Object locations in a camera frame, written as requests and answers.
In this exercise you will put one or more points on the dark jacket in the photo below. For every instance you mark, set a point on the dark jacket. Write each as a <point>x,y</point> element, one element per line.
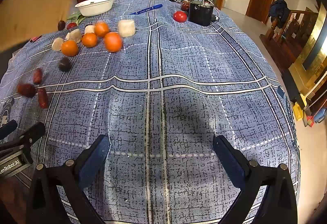
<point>279,11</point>

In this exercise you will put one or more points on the black pot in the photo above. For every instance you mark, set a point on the black pot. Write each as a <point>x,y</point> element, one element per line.
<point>200,14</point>

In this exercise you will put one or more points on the dark red fruits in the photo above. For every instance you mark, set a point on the dark red fruits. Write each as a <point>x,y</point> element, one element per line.
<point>185,5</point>

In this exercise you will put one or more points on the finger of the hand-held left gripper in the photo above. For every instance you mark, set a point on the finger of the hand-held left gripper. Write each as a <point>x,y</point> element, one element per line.
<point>9,128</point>
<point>33,134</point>

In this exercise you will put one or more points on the small peeled sugarcane piece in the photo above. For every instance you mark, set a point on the small peeled sugarcane piece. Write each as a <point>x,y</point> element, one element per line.
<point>67,36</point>

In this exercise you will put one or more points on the red date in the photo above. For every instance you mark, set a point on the red date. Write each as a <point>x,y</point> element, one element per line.
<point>25,89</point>
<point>37,75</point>
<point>43,97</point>

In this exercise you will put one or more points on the small red tomato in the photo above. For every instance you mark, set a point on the small red tomato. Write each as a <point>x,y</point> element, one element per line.
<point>71,25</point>

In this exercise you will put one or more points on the golden framed cabinet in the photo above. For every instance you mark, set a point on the golden framed cabinet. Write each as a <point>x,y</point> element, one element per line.
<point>311,45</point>

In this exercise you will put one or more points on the blue pen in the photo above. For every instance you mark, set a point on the blue pen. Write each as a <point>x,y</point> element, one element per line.
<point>147,9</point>

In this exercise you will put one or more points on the wooden stair railing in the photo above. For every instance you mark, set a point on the wooden stair railing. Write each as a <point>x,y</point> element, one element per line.
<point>288,35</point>

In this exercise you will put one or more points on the green leaf vegetable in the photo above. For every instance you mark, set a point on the green leaf vegetable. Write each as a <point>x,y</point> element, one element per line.
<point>76,17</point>

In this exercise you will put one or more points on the blue plaid tablecloth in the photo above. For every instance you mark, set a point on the blue plaid tablecloth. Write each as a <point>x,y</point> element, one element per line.
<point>178,111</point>

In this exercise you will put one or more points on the white enamel basin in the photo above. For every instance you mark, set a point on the white enamel basin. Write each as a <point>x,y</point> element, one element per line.
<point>95,5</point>

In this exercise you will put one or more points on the large peeled sugarcane piece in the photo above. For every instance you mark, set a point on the large peeled sugarcane piece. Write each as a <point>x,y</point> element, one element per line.
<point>126,28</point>

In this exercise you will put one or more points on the orange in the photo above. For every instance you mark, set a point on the orange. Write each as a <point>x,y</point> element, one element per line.
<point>113,42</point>
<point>101,29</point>
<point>89,39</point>
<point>69,48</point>

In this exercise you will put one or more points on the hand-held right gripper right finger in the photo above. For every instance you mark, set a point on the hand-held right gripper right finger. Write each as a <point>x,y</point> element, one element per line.
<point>227,160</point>

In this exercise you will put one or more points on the dark purple fruit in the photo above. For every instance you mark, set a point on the dark purple fruit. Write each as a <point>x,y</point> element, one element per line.
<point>61,25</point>
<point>64,64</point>

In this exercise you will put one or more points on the large red tomato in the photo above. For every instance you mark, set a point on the large red tomato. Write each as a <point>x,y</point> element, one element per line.
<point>179,16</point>

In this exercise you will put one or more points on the yellow dustpan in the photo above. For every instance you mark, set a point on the yellow dustpan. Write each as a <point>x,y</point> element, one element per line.
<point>297,111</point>

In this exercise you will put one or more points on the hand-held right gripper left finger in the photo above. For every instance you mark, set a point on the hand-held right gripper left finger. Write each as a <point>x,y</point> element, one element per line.
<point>94,160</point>

